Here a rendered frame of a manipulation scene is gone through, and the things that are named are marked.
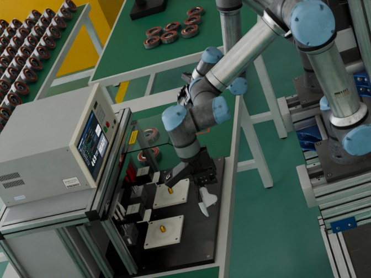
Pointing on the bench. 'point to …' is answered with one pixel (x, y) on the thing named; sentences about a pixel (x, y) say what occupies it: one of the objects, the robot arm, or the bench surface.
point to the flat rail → (118, 185)
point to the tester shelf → (46, 223)
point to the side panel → (44, 255)
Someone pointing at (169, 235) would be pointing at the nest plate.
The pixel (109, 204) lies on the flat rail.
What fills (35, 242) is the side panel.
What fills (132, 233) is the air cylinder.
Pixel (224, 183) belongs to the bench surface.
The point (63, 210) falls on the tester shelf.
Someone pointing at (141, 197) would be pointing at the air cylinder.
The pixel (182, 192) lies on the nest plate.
